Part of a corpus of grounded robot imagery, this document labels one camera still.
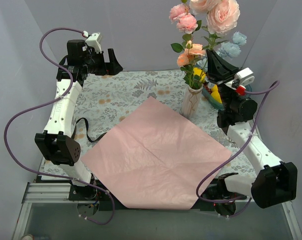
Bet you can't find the pink rose stem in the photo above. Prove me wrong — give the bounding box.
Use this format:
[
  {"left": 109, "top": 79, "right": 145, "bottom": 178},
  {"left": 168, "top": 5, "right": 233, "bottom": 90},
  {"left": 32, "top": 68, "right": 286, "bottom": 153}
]
[
  {"left": 169, "top": 0, "right": 205, "bottom": 56},
  {"left": 177, "top": 40, "right": 206, "bottom": 90},
  {"left": 189, "top": 0, "right": 241, "bottom": 51}
]

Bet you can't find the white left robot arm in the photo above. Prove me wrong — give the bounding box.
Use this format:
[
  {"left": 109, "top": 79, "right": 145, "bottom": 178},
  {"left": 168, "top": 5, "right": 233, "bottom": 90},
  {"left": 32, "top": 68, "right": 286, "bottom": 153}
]
[{"left": 35, "top": 34, "right": 123, "bottom": 200}]

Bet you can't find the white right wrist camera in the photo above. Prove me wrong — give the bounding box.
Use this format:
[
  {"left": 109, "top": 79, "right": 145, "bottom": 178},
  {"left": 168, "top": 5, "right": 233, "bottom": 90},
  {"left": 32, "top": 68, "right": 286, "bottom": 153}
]
[{"left": 225, "top": 67, "right": 255, "bottom": 96}]

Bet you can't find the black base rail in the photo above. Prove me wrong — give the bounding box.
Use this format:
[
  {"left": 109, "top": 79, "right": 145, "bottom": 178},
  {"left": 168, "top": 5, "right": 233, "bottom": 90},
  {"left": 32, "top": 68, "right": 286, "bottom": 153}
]
[{"left": 68, "top": 178, "right": 236, "bottom": 216}]

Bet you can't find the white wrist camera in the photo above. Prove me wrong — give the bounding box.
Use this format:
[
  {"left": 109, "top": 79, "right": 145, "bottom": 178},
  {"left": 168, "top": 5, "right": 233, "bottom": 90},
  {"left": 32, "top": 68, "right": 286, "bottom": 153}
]
[
  {"left": 85, "top": 32, "right": 102, "bottom": 54},
  {"left": 225, "top": 67, "right": 255, "bottom": 96}
]

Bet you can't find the floral tablecloth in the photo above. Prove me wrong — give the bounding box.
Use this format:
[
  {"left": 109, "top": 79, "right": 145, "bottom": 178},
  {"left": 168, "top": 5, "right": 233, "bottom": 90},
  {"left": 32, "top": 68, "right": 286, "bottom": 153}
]
[{"left": 71, "top": 70, "right": 256, "bottom": 177}]

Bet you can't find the yellow lemon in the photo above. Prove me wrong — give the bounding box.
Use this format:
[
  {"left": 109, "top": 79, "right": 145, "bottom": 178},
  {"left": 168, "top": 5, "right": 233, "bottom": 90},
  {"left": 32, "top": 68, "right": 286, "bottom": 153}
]
[
  {"left": 211, "top": 85, "right": 218, "bottom": 92},
  {"left": 211, "top": 91, "right": 222, "bottom": 104}
]

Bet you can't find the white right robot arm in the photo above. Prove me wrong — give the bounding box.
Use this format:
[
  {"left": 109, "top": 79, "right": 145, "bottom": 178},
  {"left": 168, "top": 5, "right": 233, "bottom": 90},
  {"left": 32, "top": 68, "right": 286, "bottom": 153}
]
[{"left": 206, "top": 49, "right": 298, "bottom": 209}]

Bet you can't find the yellow mango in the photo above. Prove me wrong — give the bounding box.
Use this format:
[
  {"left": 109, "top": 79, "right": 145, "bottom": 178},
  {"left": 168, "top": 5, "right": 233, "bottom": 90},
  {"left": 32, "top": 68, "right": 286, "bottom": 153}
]
[{"left": 193, "top": 67, "right": 206, "bottom": 84}]

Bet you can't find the black gold-lettered ribbon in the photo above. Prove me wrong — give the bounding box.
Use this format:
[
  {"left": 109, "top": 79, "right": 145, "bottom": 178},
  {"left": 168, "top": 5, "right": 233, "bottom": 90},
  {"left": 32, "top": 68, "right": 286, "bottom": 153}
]
[{"left": 71, "top": 117, "right": 107, "bottom": 143}]

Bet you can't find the white ribbed ceramic vase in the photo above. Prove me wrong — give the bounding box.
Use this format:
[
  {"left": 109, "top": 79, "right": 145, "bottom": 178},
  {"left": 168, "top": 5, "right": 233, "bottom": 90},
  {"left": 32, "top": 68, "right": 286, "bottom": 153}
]
[{"left": 180, "top": 86, "right": 203, "bottom": 120}]

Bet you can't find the yellow lemon upper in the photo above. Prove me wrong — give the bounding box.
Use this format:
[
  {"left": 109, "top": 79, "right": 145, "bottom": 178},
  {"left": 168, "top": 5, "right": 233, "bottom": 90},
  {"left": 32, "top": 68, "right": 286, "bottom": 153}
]
[{"left": 211, "top": 85, "right": 218, "bottom": 92}]

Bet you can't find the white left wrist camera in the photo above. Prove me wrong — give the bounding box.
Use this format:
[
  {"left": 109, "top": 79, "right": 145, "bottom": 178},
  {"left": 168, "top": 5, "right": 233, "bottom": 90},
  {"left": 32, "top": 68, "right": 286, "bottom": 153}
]
[{"left": 85, "top": 32, "right": 102, "bottom": 54}]

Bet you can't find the purple pink wrapping paper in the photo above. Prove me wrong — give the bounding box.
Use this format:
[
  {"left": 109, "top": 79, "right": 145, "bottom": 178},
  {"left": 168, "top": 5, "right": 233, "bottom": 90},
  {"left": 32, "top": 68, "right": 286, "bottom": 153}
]
[{"left": 81, "top": 97, "right": 231, "bottom": 210}]

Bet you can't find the teal plastic fruit basket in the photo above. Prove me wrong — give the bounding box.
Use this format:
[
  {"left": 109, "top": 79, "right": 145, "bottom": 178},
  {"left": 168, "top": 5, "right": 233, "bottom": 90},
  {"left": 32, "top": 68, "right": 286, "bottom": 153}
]
[{"left": 202, "top": 84, "right": 250, "bottom": 110}]

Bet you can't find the blue hydrangea stem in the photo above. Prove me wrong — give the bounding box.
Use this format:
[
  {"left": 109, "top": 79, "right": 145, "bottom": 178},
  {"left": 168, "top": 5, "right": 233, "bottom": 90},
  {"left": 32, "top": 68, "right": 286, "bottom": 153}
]
[{"left": 204, "top": 31, "right": 247, "bottom": 60}]

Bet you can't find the yellow lemon lower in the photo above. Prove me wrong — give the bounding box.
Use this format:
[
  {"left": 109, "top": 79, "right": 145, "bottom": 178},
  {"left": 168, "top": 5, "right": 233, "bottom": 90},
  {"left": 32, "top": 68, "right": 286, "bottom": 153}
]
[{"left": 211, "top": 91, "right": 222, "bottom": 104}]

